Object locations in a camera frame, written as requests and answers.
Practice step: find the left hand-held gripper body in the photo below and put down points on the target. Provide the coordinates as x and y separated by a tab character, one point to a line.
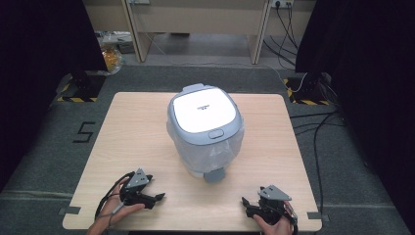
137	181

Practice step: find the plastic bag with yellow contents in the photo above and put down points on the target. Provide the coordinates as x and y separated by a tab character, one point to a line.
112	57

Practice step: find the person's left hand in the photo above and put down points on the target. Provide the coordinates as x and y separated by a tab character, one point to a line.
114	212

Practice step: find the black stand base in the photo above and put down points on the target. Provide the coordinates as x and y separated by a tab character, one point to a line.
85	84
308	88

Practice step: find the white wall power socket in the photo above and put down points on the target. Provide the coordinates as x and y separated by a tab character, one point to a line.
282	3

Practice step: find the grey tape piece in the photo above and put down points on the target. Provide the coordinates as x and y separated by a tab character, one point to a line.
318	216
69	210

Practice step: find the black curtain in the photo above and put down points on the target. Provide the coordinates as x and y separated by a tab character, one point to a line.
39	81
368	98

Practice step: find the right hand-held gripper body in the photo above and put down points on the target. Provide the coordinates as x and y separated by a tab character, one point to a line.
273	196

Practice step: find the grey white-lidded trash bin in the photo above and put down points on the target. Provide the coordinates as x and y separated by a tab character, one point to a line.
204	109

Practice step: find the grey bin foot pedal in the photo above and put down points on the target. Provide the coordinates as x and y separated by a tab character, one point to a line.
214	175

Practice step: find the person's right hand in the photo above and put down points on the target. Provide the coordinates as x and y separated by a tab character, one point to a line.
280	228

